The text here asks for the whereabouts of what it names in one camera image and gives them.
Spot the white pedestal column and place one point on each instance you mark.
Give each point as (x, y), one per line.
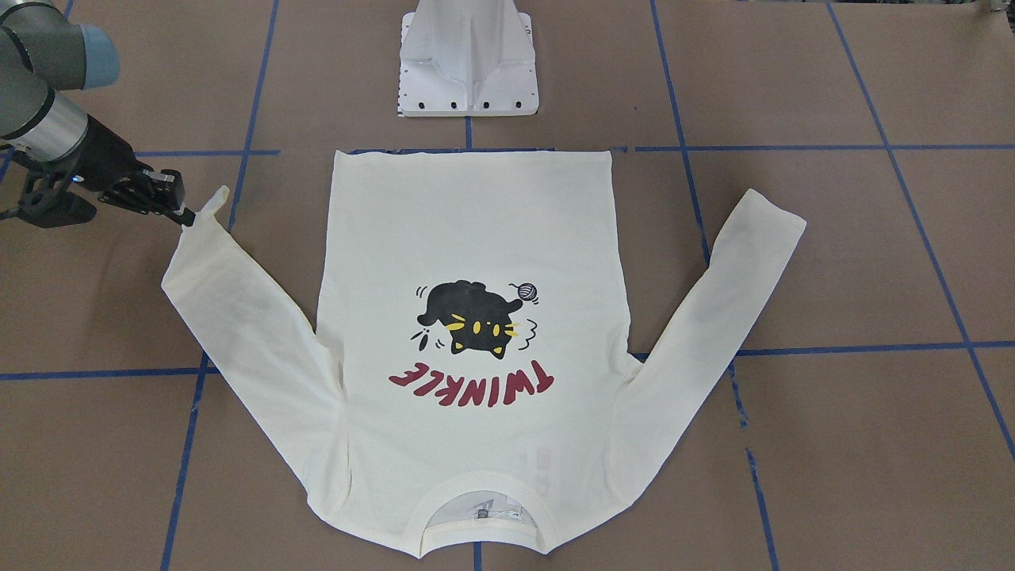
(467, 59)

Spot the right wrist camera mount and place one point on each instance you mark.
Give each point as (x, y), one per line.
(46, 200)

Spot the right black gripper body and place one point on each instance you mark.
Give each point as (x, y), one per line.
(109, 159)

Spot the cream long sleeve cat shirt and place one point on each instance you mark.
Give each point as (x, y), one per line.
(468, 377)

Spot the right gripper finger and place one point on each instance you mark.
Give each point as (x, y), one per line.
(184, 216)

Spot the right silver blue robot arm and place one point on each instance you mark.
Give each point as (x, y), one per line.
(58, 143)

